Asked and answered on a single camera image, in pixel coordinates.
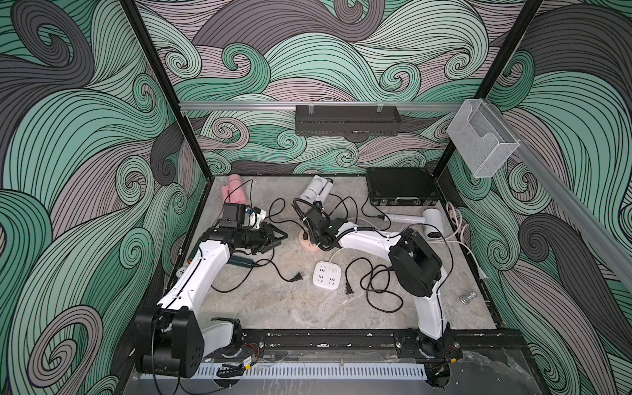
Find black corner frame post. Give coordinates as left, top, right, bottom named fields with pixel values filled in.
left=432, top=1, right=542, bottom=179

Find aluminium wall rail back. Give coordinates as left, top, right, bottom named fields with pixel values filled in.
left=178, top=100, right=465, bottom=114

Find dark green hair dryer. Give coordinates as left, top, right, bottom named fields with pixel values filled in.
left=228, top=255, right=258, bottom=269

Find black wall shelf tray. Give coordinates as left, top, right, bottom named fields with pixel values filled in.
left=295, top=105, right=402, bottom=142

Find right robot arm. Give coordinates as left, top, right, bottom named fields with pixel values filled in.
left=300, top=208, right=448, bottom=341

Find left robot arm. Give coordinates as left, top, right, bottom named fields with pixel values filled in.
left=134, top=203, right=288, bottom=378

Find black cable of pink dryer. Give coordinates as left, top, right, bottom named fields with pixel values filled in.
left=224, top=178, right=309, bottom=235

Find white square power strip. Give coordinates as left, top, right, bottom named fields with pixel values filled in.
left=312, top=261, right=342, bottom=291

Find black ribbed carrying case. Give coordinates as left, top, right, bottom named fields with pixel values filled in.
left=365, top=167, right=439, bottom=207

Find aluminium wall rail right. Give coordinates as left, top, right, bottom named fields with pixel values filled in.
left=484, top=100, right=631, bottom=290

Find black cable of green dryer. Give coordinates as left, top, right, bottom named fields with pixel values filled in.
left=211, top=246, right=304, bottom=295

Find black cable of front dryer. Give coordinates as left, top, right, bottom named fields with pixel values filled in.
left=344, top=256, right=405, bottom=314

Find white hair dryer straight handle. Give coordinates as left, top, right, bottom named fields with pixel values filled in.
left=383, top=208, right=445, bottom=240

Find small metal knob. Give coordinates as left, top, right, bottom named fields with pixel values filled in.
left=459, top=291, right=478, bottom=304

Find pink hair dryer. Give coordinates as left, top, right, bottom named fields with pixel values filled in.
left=221, top=174, right=247, bottom=204

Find aluminium wall rail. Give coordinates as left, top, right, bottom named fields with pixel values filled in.
left=178, top=100, right=465, bottom=114
left=484, top=100, right=631, bottom=290

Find black left corner post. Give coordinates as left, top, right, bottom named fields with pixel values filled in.
left=119, top=0, right=213, bottom=181

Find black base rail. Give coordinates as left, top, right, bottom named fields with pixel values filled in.
left=242, top=329, right=528, bottom=361

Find clear plastic wall holder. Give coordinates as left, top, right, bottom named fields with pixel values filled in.
left=447, top=99, right=520, bottom=179

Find white slotted cable duct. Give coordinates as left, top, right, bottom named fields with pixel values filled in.
left=194, top=362, right=427, bottom=381

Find round pink power strip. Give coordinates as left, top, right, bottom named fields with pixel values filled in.
left=298, top=232, right=321, bottom=253

